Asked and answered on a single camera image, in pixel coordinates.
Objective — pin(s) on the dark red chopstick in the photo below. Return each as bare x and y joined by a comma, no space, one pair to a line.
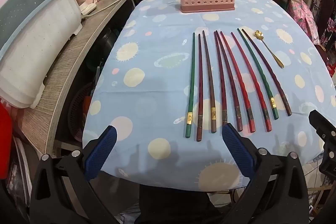
200,87
220,74
229,82

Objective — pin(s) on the brown chopstick gold band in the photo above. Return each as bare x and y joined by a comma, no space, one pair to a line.
209,77

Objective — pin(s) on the grey wooden counter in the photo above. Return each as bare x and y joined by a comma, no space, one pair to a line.
68,61

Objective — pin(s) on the green chopstick gold band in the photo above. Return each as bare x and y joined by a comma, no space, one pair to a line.
190,87

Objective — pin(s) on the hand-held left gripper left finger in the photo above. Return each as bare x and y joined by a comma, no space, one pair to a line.
102,153

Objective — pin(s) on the dark purple chopstick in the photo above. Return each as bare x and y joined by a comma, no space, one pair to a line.
266,69

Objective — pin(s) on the blue printed tablecloth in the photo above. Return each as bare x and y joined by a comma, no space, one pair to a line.
157,82

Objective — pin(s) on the black metal chair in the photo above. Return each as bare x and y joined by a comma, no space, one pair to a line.
324,11

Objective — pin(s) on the red plastic object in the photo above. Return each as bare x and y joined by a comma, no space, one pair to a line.
5,140

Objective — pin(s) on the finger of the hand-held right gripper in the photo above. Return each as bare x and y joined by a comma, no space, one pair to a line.
321,124

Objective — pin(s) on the grey-blue perforated lid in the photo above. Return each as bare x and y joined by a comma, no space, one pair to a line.
23,11

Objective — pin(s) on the pink pineapple print apron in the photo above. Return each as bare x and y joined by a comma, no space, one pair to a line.
299,8

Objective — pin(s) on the gold flower spoon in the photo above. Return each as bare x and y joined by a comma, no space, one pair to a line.
258,34

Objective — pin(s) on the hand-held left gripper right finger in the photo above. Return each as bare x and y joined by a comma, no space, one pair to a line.
237,150

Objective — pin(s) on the bright red chopstick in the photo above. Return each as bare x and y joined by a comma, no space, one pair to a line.
237,82
252,82

